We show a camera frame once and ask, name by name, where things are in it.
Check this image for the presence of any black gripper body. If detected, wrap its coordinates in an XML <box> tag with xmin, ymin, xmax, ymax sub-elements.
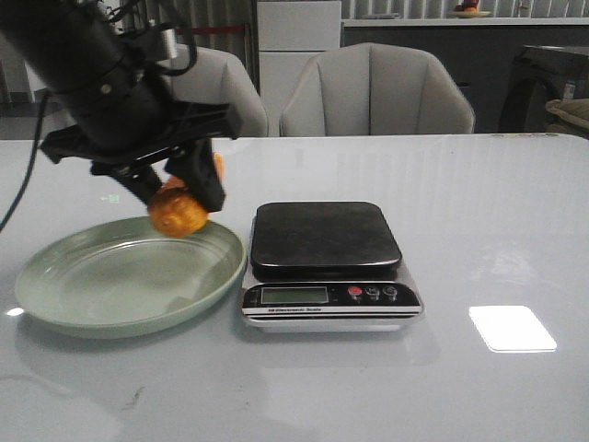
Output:
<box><xmin>39</xmin><ymin>68</ymin><xmax>243</xmax><ymax>179</ymax></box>

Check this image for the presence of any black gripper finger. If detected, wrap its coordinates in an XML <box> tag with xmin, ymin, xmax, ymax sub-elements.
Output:
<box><xmin>164</xmin><ymin>139</ymin><xmax>225</xmax><ymax>212</ymax></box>
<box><xmin>109</xmin><ymin>166</ymin><xmax>162</xmax><ymax>205</ymax></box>

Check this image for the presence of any orange corn cob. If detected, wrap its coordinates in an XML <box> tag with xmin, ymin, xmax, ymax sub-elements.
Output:
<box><xmin>147</xmin><ymin>152</ymin><xmax>225</xmax><ymax>238</ymax></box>

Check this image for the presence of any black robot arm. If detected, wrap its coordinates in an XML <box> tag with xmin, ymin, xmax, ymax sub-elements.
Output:
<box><xmin>1</xmin><ymin>1</ymin><xmax>242</xmax><ymax>212</ymax></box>

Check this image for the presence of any left grey upholstered chair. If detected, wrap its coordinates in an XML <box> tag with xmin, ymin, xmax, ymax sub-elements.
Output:
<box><xmin>167</xmin><ymin>47</ymin><xmax>268</xmax><ymax>141</ymax></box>

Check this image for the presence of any grey upholstered chair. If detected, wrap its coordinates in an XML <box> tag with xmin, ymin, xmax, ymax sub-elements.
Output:
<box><xmin>167</xmin><ymin>47</ymin><xmax>268</xmax><ymax>141</ymax></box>
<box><xmin>279</xmin><ymin>42</ymin><xmax>476</xmax><ymax>137</ymax></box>

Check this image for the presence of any light green plate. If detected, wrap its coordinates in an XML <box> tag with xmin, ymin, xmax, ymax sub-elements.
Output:
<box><xmin>15</xmin><ymin>217</ymin><xmax>247</xmax><ymax>339</ymax></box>

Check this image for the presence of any white drawer cabinet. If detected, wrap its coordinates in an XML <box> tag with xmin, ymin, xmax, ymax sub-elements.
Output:
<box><xmin>257</xmin><ymin>1</ymin><xmax>341</xmax><ymax>136</ymax></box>

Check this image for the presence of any black silver kitchen scale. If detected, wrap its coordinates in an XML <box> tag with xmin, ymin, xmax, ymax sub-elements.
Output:
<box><xmin>241</xmin><ymin>202</ymin><xmax>424</xmax><ymax>332</ymax></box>

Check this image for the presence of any right grey upholstered chair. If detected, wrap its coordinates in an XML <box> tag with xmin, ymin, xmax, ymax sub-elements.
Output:
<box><xmin>279</xmin><ymin>42</ymin><xmax>476</xmax><ymax>137</ymax></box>

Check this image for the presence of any grey counter with white top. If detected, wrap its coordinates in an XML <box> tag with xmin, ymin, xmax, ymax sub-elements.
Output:
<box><xmin>342</xmin><ymin>18</ymin><xmax>588</xmax><ymax>133</ymax></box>

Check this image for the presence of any fruit bowl on counter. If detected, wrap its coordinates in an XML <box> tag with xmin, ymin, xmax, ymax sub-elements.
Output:
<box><xmin>449</xmin><ymin>0</ymin><xmax>491</xmax><ymax>18</ymax></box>

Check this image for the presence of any dark appliance at right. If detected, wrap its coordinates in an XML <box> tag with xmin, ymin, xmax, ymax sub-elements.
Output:
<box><xmin>498</xmin><ymin>45</ymin><xmax>588</xmax><ymax>133</ymax></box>

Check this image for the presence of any tan cushion at right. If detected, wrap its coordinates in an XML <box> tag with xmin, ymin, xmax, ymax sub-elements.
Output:
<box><xmin>545</xmin><ymin>99</ymin><xmax>589</xmax><ymax>139</ymax></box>

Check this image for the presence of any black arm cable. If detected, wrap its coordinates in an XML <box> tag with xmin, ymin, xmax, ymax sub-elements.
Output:
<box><xmin>0</xmin><ymin>91</ymin><xmax>52</xmax><ymax>231</ymax></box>

